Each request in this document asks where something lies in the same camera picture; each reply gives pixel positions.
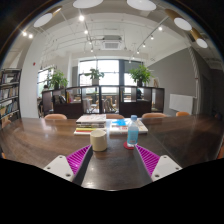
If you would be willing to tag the white whiteboard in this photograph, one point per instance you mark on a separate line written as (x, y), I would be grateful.
(181, 103)

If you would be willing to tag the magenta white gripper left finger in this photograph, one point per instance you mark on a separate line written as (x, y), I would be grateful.
(72, 167)

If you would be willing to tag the potted plant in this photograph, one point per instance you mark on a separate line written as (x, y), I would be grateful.
(57, 80)
(95, 75)
(140, 75)

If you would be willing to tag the orange chair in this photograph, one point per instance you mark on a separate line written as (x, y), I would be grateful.
(56, 116)
(153, 115)
(182, 113)

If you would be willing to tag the clear plastic water bottle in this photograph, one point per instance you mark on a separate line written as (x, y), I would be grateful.
(133, 131)

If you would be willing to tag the orange chair back right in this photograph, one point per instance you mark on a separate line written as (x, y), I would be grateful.
(153, 115)

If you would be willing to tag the stack of books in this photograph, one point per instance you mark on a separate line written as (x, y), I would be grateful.
(87, 123)

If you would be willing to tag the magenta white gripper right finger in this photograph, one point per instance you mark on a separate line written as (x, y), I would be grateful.
(152, 166)

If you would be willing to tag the left potted plant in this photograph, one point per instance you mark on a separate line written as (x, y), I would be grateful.
(57, 80)

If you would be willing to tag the flat magazine on table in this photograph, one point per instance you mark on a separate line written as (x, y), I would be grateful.
(120, 126)

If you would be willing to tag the red round coaster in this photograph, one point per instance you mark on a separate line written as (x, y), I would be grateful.
(127, 147)

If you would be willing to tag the dark low shelf divider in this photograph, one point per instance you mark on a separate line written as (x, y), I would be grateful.
(101, 99)

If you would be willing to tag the right potted plant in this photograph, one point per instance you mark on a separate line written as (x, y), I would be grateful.
(140, 75)

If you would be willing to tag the tall bookshelf with books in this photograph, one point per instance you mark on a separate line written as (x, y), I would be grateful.
(9, 94)

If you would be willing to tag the ceiling air conditioner unit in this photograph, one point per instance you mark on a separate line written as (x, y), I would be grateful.
(111, 42)

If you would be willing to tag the orange chair back left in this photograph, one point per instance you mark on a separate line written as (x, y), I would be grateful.
(56, 116)

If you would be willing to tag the orange chair far right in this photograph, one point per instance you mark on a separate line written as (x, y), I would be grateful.
(182, 113)

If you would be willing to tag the middle potted plant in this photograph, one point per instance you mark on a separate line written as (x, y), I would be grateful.
(95, 75)

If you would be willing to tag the round pendant lamp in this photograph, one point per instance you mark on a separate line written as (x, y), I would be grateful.
(83, 4)
(145, 5)
(178, 20)
(44, 19)
(198, 38)

